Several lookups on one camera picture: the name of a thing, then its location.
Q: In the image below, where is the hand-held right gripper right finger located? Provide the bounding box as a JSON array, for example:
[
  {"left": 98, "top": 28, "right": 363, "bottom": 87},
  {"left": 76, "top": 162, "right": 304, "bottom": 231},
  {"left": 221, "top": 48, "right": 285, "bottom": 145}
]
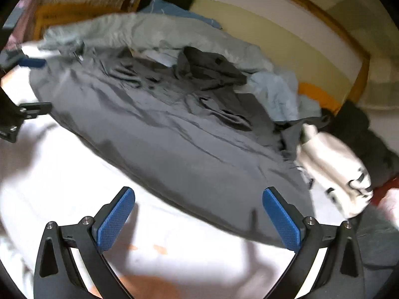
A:
[{"left": 262, "top": 186, "right": 365, "bottom": 299}]

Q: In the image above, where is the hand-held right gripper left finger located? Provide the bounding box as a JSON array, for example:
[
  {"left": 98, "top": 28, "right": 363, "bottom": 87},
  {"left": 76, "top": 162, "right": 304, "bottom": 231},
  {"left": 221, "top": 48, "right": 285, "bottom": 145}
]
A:
[{"left": 33, "top": 186, "right": 138, "bottom": 299}]

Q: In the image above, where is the wooden bed frame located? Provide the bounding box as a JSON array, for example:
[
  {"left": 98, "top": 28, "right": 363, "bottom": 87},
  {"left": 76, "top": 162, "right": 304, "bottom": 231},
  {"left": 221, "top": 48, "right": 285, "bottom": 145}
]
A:
[{"left": 34, "top": 0, "right": 371, "bottom": 106}]

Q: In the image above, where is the black cloth pile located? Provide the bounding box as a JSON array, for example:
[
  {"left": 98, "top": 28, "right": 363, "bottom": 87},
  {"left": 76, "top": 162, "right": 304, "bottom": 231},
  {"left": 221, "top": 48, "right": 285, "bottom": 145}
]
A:
[{"left": 321, "top": 100, "right": 399, "bottom": 190}]

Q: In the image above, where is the pale grey-green garment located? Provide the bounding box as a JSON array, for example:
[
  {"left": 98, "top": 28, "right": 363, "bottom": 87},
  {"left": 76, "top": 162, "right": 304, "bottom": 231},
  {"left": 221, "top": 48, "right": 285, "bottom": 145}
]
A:
[{"left": 22, "top": 12, "right": 265, "bottom": 72}]

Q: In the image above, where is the white and yellow foam pad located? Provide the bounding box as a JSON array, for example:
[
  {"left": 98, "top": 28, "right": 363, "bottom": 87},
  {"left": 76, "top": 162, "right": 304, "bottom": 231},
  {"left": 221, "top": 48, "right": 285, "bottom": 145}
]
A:
[{"left": 190, "top": 0, "right": 364, "bottom": 100}]

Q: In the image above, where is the white garment with dark print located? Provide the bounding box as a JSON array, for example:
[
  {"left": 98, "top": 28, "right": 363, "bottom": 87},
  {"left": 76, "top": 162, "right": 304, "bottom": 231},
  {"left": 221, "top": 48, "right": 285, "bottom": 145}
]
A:
[{"left": 295, "top": 123, "right": 375, "bottom": 220}]

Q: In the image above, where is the pale patchwork quilt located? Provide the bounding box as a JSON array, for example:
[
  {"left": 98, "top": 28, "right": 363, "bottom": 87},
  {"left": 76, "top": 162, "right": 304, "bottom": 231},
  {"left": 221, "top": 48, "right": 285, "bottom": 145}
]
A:
[{"left": 281, "top": 0, "right": 399, "bottom": 113}]

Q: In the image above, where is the red cloth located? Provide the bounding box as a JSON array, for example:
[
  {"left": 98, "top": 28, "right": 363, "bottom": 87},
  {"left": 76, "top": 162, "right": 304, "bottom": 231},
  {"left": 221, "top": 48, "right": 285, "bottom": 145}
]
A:
[{"left": 372, "top": 181, "right": 399, "bottom": 212}]

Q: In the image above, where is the blue denim cloth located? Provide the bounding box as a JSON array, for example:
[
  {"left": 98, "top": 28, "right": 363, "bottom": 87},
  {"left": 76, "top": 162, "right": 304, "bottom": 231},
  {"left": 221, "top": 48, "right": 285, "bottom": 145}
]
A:
[{"left": 140, "top": 0, "right": 219, "bottom": 28}]

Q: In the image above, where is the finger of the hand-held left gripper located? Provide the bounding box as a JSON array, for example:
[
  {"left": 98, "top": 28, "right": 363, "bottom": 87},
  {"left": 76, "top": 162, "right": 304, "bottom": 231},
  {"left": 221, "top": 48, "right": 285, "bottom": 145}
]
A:
[
  {"left": 0, "top": 87, "right": 53, "bottom": 144},
  {"left": 0, "top": 48, "right": 47, "bottom": 72}
]

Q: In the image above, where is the grey cloth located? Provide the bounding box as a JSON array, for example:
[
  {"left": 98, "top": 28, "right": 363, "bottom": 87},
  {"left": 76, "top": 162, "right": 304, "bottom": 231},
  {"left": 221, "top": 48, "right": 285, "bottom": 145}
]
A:
[{"left": 355, "top": 206, "right": 399, "bottom": 271}]

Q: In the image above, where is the charcoal crumpled cloth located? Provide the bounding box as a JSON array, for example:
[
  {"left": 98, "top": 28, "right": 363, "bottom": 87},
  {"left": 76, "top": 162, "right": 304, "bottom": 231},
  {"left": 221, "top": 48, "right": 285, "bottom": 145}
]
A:
[{"left": 175, "top": 46, "right": 278, "bottom": 131}]

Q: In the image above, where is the dark grey large garment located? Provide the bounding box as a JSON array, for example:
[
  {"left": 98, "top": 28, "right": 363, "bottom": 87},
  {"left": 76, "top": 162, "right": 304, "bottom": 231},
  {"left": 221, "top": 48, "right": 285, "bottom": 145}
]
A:
[{"left": 29, "top": 50, "right": 331, "bottom": 250}]

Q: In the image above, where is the light blue cloth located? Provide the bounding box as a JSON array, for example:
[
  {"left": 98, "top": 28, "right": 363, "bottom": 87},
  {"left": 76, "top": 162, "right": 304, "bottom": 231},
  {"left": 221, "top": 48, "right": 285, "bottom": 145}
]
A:
[{"left": 246, "top": 70, "right": 321, "bottom": 122}]

